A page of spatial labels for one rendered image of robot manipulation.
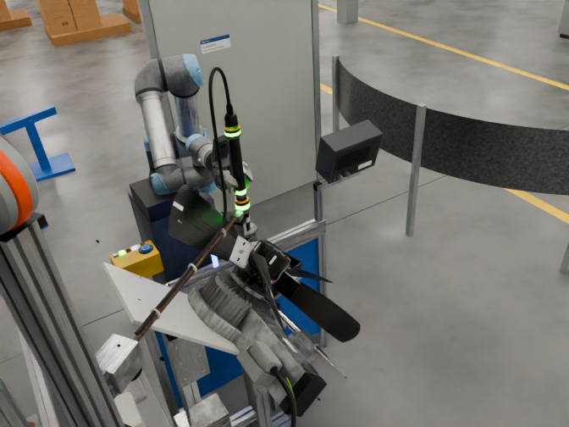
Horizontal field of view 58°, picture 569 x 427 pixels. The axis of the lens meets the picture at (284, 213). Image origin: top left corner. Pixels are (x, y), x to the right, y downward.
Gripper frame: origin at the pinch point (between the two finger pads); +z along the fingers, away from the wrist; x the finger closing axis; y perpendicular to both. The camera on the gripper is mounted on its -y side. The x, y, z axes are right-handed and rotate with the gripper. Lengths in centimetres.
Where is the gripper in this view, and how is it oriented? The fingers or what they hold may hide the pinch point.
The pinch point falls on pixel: (242, 180)
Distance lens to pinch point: 149.6
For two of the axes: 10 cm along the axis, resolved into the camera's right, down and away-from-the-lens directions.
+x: -8.4, 3.5, -4.0
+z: 5.3, 4.5, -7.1
